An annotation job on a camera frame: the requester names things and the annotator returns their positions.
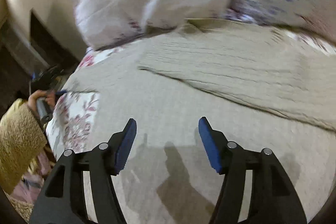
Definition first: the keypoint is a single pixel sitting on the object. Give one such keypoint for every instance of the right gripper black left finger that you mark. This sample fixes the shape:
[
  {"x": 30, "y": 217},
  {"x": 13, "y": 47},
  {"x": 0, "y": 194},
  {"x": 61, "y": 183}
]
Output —
[{"x": 82, "y": 179}]

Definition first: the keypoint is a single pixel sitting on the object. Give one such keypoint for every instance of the white floral quilted bedspread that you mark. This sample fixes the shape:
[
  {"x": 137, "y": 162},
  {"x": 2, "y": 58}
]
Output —
[{"x": 92, "y": 106}]

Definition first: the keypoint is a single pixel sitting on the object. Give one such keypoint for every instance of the beige ribbed knit garment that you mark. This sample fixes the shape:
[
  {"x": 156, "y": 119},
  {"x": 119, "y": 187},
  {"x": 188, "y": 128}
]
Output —
[{"x": 257, "y": 85}]

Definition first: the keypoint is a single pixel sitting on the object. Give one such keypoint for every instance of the person's left hand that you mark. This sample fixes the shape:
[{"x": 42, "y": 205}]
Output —
[{"x": 49, "y": 98}]

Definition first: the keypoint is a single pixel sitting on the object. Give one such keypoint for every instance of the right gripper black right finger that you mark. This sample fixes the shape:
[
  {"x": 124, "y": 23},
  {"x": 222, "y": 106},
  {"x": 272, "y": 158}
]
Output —
[{"x": 256, "y": 188}]

